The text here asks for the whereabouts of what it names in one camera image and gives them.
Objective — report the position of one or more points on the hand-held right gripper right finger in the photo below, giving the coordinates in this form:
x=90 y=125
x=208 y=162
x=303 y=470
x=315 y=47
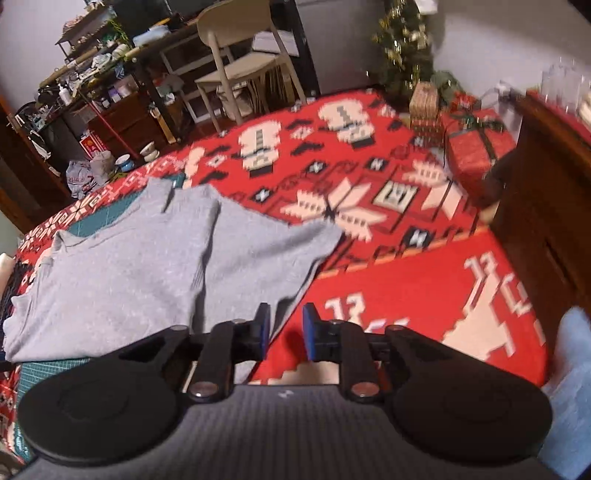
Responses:
x=310 y=334

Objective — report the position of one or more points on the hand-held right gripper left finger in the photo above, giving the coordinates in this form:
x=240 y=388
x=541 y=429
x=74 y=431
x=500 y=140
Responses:
x=264 y=330

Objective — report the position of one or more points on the grey shirt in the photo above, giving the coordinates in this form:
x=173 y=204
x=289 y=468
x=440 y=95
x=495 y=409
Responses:
x=138 y=277

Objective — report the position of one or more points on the red patterned blanket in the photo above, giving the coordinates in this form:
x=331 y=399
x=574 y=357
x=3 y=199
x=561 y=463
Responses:
x=415 y=286

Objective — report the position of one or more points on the white bowl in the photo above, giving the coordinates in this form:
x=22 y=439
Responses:
x=150 y=150

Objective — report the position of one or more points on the blue rimmed bowl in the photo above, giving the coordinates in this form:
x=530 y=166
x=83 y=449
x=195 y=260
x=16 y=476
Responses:
x=124 y=162

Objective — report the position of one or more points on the white plastic bag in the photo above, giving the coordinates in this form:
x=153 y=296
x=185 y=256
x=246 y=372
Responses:
x=87 y=175

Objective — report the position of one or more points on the green cutting mat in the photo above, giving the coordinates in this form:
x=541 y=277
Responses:
x=27 y=374

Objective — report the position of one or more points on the wicker patterned gift box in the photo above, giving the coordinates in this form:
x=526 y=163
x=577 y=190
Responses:
x=425 y=108

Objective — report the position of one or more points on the red gift box green ribbon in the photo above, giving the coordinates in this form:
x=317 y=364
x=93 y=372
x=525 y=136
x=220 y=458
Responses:
x=480 y=145

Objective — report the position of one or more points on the dark wooden dresser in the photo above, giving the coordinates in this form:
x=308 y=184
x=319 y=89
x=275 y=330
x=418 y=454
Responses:
x=540 y=207

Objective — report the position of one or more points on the person's leg in jeans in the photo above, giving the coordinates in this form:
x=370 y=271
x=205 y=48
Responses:
x=572 y=378

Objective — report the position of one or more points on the beige chair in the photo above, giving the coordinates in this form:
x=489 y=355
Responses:
x=249 y=64

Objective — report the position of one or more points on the white cloth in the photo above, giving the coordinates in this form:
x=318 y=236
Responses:
x=3 y=272

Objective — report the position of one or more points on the dark cabinet white framed doors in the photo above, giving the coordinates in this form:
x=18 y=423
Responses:
x=184 y=60

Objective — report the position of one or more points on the grey refrigerator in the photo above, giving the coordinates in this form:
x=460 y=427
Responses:
x=341 y=46

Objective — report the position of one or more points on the decorated Christmas tree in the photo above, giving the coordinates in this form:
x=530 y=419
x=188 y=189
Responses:
x=406 y=46

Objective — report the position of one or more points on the white lotion bottle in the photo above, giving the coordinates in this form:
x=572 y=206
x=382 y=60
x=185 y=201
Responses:
x=65 y=95

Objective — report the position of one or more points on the clear plastic containers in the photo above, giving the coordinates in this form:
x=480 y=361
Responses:
x=563 y=85

